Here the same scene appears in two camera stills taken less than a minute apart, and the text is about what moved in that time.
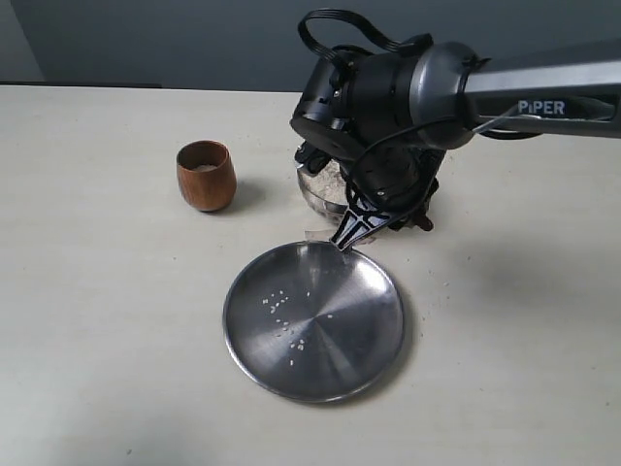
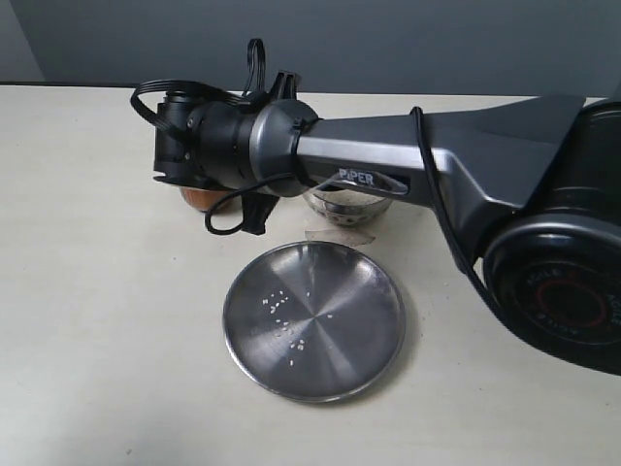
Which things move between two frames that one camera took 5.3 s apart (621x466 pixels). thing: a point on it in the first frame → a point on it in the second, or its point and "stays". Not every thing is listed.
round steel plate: x=311 y=322 stays
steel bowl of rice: x=326 y=191 stays
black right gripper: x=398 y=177 → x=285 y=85
